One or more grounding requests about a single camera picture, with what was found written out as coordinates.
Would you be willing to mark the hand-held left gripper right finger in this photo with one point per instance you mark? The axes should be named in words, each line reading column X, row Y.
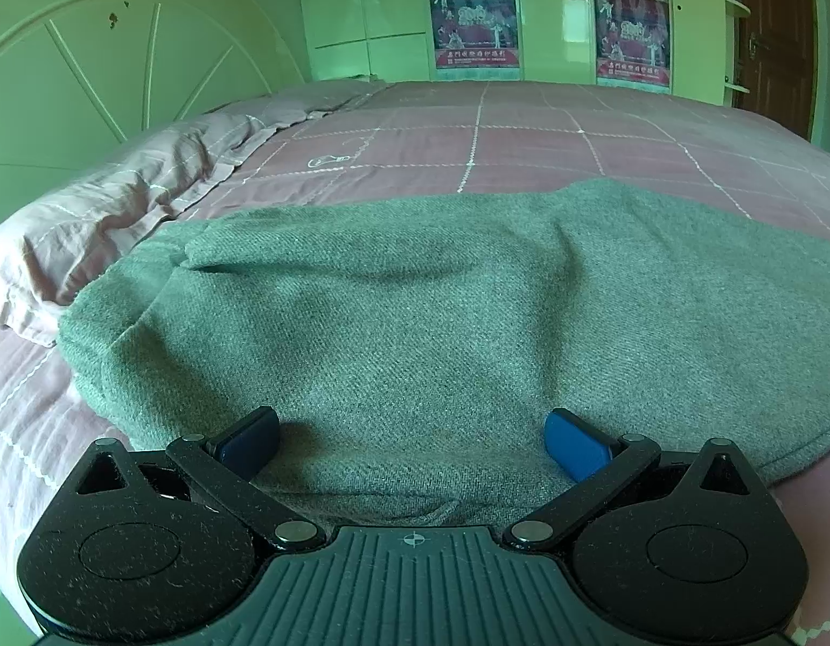
column 575, row 445

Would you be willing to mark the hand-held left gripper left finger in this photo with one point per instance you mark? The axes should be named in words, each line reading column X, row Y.
column 252, row 443

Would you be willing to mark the green knitted blanket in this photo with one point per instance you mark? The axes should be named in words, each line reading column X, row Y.
column 455, row 336

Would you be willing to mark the pink pillow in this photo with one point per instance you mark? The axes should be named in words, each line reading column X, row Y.
column 118, row 208

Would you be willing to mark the pink checked bed blanket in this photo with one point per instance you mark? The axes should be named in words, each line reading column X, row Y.
column 522, row 148

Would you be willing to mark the white wooden headboard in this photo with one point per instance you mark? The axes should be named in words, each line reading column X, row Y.
column 112, row 60

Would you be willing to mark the white wardrobe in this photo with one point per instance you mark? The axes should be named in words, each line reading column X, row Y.
column 522, row 13

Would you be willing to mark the white corner shelf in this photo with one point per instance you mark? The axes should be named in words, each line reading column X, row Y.
column 735, row 20

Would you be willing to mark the brown wooden door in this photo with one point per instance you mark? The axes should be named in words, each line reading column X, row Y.
column 775, row 33

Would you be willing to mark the wall poster with figures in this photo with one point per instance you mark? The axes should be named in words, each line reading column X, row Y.
column 474, row 13
column 631, row 20

